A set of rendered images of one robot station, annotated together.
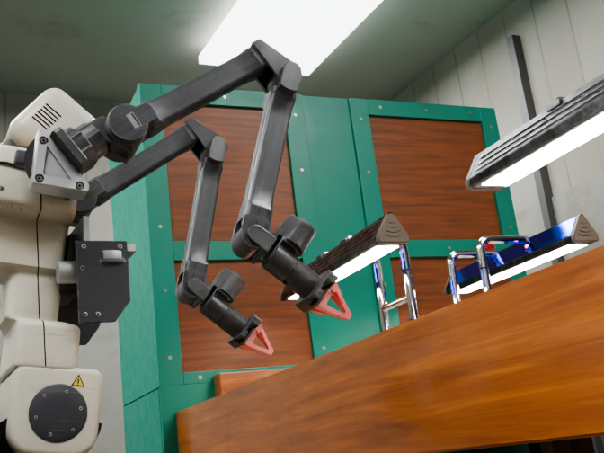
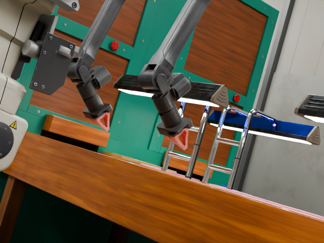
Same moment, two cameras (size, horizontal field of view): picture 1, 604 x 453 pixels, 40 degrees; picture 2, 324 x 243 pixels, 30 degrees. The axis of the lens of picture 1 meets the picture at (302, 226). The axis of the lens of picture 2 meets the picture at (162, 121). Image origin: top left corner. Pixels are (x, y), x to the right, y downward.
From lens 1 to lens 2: 54 cm
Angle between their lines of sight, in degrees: 18
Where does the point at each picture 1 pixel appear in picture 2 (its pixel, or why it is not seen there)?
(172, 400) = not seen: hidden behind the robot
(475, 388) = not seen: outside the picture
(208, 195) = (113, 12)
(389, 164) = (205, 20)
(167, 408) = not seen: hidden behind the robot
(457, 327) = (293, 228)
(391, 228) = (222, 96)
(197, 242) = (94, 41)
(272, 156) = (187, 31)
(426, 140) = (233, 14)
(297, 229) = (182, 85)
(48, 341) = (6, 92)
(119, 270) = (64, 61)
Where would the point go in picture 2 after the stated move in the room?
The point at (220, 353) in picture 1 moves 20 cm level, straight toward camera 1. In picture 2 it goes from (56, 101) to (66, 101)
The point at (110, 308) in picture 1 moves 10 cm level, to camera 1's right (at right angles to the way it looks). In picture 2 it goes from (50, 85) to (85, 96)
